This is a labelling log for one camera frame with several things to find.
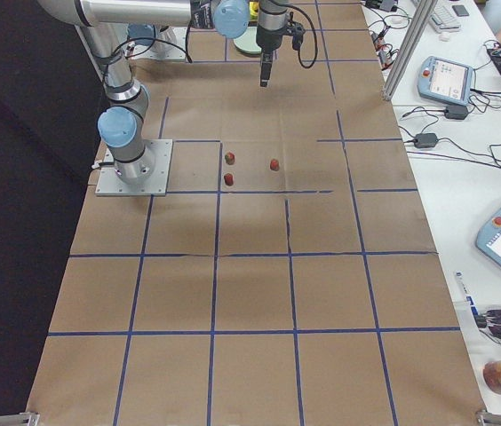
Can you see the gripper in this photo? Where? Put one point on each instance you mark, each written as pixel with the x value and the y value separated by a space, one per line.
pixel 266 38

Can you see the strawberry with green top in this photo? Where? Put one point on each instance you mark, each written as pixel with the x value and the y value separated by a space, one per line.
pixel 274 165

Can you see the light green plate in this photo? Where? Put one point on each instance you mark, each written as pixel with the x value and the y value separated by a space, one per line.
pixel 246 43

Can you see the teach pendant upper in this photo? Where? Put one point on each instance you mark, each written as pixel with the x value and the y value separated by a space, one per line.
pixel 445 81

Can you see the white keyboard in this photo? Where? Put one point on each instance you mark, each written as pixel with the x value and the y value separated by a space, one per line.
pixel 442 20

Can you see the black power adapter lower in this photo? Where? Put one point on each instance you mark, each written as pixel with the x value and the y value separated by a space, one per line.
pixel 425 140

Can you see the black power adapter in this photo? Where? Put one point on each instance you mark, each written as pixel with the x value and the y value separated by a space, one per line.
pixel 455 112
pixel 425 140

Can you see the black power adapter upper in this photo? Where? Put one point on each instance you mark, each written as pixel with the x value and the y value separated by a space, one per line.
pixel 455 112

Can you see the brown paper table cover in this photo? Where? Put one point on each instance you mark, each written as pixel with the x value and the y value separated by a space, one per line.
pixel 311 295

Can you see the aluminium frame post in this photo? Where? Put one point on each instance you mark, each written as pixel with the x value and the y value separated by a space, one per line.
pixel 409 43

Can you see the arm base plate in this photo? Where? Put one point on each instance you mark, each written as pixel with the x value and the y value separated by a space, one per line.
pixel 153 177

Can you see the metal corner bracket left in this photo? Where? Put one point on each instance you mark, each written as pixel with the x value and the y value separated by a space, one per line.
pixel 21 419

